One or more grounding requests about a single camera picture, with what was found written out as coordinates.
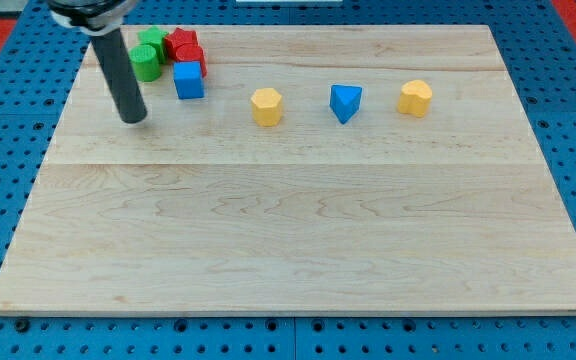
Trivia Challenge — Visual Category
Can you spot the red star block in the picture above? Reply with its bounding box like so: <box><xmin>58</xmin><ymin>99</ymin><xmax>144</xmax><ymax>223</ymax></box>
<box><xmin>163</xmin><ymin>27</ymin><xmax>198</xmax><ymax>60</ymax></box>

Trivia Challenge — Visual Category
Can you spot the blue triangle block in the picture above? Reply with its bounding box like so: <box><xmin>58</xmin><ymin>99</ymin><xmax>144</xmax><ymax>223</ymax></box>
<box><xmin>329</xmin><ymin>84</ymin><xmax>363</xmax><ymax>124</ymax></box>

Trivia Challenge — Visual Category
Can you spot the green cylinder block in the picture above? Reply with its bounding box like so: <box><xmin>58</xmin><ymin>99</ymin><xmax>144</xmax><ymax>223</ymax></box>
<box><xmin>128</xmin><ymin>45</ymin><xmax>161</xmax><ymax>82</ymax></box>

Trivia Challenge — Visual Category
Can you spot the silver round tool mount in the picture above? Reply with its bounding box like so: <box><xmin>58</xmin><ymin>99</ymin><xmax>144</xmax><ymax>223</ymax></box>
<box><xmin>47</xmin><ymin>0</ymin><xmax>138</xmax><ymax>36</ymax></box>

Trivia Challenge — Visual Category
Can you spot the red cylinder block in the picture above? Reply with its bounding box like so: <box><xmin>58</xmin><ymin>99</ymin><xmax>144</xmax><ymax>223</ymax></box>
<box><xmin>173</xmin><ymin>44</ymin><xmax>207</xmax><ymax>78</ymax></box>

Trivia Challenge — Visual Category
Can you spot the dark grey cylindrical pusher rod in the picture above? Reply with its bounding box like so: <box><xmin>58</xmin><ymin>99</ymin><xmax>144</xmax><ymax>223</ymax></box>
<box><xmin>91</xmin><ymin>28</ymin><xmax>147</xmax><ymax>124</ymax></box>

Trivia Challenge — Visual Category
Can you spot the yellow heart block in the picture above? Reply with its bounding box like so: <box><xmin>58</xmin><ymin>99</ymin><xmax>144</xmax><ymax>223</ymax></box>
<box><xmin>396</xmin><ymin>79</ymin><xmax>433</xmax><ymax>118</ymax></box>

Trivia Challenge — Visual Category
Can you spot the blue cube block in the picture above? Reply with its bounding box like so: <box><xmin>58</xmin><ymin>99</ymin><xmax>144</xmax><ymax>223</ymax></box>
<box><xmin>173</xmin><ymin>61</ymin><xmax>204</xmax><ymax>100</ymax></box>

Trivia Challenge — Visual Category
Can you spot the yellow hexagon block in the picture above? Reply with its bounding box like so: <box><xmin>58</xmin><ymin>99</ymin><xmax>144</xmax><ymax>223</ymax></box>
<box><xmin>250</xmin><ymin>88</ymin><xmax>283</xmax><ymax>127</ymax></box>

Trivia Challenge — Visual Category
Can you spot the green star block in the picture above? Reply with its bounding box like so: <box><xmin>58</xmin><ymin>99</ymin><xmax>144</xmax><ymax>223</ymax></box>
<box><xmin>137</xmin><ymin>26</ymin><xmax>168</xmax><ymax>64</ymax></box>

